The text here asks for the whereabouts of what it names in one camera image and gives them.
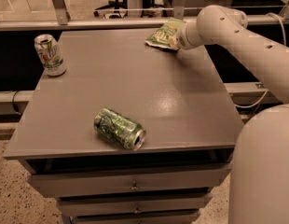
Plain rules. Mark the bottom grey drawer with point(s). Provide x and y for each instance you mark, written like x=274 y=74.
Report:
x=174 y=217

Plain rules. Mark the white 7up can upright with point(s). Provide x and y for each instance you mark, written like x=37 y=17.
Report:
x=49 y=54

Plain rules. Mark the grey drawer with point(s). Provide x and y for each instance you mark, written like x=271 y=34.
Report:
x=129 y=180
x=134 y=204
x=174 y=217

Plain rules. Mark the middle grey drawer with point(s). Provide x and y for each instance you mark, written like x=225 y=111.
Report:
x=134 y=204

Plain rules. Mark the green jalapeno chip bag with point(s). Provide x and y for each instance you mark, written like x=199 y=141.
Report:
x=160 y=38

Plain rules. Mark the grey drawer cabinet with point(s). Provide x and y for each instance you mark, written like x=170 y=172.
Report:
x=178 y=97

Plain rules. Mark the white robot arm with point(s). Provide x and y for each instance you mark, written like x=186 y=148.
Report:
x=259 y=178

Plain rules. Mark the green crushed can lying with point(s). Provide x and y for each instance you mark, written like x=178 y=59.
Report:
x=120 y=129

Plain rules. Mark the grey metal railing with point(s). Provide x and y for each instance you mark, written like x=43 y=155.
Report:
x=32 y=15

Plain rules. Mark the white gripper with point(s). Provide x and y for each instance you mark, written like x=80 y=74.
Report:
x=182 y=37

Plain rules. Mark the top grey drawer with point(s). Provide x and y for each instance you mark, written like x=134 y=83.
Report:
x=129 y=180

